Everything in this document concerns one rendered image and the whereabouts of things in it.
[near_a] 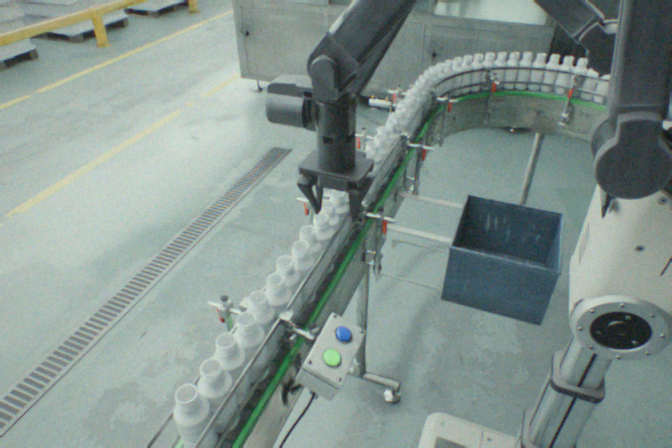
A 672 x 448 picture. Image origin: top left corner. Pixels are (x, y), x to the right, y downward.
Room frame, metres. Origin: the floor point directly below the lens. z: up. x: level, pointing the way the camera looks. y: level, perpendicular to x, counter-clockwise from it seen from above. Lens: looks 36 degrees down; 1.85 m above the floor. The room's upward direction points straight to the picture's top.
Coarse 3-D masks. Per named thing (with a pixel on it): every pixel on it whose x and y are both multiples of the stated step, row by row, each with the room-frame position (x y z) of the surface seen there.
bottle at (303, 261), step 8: (296, 248) 0.86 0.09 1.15; (304, 248) 0.86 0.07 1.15; (296, 256) 0.83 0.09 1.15; (304, 256) 0.83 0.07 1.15; (296, 264) 0.83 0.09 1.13; (304, 264) 0.83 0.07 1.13; (312, 264) 0.84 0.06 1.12; (304, 272) 0.82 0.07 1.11; (312, 280) 0.83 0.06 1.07; (304, 288) 0.82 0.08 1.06; (312, 288) 0.83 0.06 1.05; (304, 296) 0.82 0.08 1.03
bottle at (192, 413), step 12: (180, 396) 0.47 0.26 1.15; (192, 396) 0.49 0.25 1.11; (204, 396) 0.49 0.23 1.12; (180, 408) 0.45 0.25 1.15; (192, 408) 0.45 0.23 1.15; (204, 408) 0.46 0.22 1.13; (180, 420) 0.44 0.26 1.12; (192, 420) 0.44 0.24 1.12; (204, 420) 0.45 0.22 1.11; (180, 432) 0.45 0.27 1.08; (192, 432) 0.44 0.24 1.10; (216, 432) 0.47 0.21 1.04; (192, 444) 0.44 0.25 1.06; (204, 444) 0.44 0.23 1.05
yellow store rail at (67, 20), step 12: (120, 0) 6.87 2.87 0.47; (132, 0) 7.06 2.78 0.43; (144, 0) 7.27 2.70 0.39; (192, 0) 8.25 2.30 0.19; (84, 12) 6.27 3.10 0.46; (96, 12) 6.42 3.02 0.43; (108, 12) 6.62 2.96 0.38; (192, 12) 8.24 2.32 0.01; (36, 24) 5.66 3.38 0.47; (48, 24) 5.76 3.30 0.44; (60, 24) 5.91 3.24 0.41; (72, 24) 6.07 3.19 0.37; (96, 24) 6.40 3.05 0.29; (0, 36) 5.21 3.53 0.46; (12, 36) 5.32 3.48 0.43; (24, 36) 5.45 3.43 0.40; (96, 36) 6.42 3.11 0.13
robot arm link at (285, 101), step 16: (320, 64) 0.60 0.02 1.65; (336, 64) 0.61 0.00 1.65; (288, 80) 0.66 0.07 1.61; (304, 80) 0.66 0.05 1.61; (320, 80) 0.60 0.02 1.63; (336, 80) 0.60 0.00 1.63; (352, 80) 0.66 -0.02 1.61; (272, 96) 0.66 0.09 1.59; (288, 96) 0.65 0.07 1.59; (320, 96) 0.61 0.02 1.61; (336, 96) 0.60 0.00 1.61; (272, 112) 0.65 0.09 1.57; (288, 112) 0.64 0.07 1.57; (304, 128) 0.64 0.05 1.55
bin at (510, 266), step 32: (480, 224) 1.37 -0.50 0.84; (512, 224) 1.33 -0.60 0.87; (544, 224) 1.29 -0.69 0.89; (480, 256) 1.07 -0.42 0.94; (512, 256) 1.32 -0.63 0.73; (544, 256) 1.28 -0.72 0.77; (448, 288) 1.10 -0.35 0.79; (480, 288) 1.07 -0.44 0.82; (512, 288) 1.04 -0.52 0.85; (544, 288) 1.00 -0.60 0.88
